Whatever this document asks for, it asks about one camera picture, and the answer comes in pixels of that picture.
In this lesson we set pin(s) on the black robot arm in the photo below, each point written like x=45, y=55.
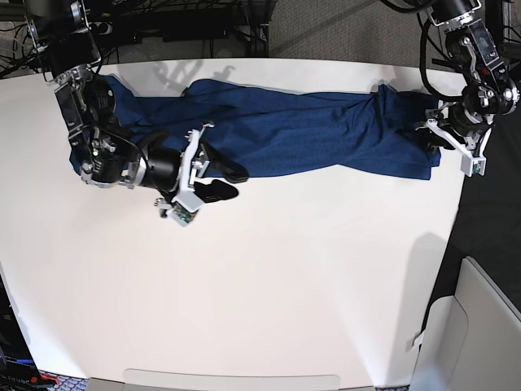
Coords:
x=105, y=152
x=472, y=52

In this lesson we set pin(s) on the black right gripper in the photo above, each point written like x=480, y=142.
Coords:
x=159, y=166

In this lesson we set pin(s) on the blue long-sleeve T-shirt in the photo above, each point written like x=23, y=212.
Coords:
x=272, y=133

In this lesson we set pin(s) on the black box with label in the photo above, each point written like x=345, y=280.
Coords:
x=17, y=369

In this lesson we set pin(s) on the white plastic bin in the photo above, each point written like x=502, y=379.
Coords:
x=472, y=338

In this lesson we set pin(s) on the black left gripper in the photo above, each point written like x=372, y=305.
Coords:
x=460, y=124

